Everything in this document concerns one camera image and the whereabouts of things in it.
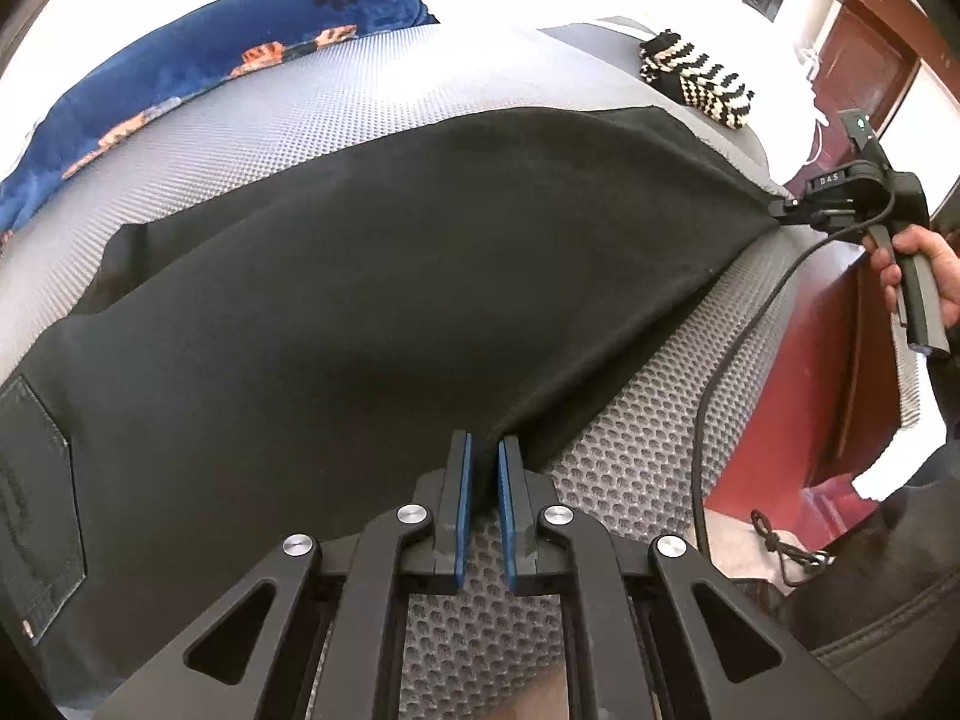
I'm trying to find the black pants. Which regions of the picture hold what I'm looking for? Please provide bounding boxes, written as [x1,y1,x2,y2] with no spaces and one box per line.
[0,106,788,706]

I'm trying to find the red wooden bed frame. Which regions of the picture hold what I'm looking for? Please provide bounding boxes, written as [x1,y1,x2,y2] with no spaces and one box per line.
[705,240,910,541]

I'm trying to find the person's right hand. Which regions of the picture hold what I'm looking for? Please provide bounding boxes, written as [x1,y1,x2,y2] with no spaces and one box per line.
[880,225,960,332]

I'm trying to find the blue printed blanket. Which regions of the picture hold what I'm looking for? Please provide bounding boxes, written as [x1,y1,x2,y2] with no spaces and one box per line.
[0,0,440,241]

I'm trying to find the person's dark clothing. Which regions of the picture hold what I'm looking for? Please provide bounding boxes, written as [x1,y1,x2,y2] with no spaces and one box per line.
[784,450,960,720]

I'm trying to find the red-brown wooden door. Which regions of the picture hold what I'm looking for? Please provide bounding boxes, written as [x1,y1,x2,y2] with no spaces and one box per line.
[814,0,923,166]

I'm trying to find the black cable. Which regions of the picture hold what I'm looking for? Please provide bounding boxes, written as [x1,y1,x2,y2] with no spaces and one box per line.
[694,180,897,548]

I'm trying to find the black cord with metal clasp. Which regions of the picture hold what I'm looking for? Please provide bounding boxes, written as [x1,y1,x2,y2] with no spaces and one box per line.
[750,508,833,587]

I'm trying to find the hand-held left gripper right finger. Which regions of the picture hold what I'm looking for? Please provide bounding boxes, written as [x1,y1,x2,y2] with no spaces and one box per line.
[497,435,863,720]

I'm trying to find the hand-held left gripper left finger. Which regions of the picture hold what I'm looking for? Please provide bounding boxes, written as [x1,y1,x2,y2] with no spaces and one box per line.
[112,431,475,720]

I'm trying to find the grey mesh mattress pad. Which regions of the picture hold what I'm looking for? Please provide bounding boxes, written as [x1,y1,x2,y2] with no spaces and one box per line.
[0,15,923,720]

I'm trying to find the black and white checkered cloth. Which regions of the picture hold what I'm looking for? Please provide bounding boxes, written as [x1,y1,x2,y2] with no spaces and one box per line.
[637,30,757,127]

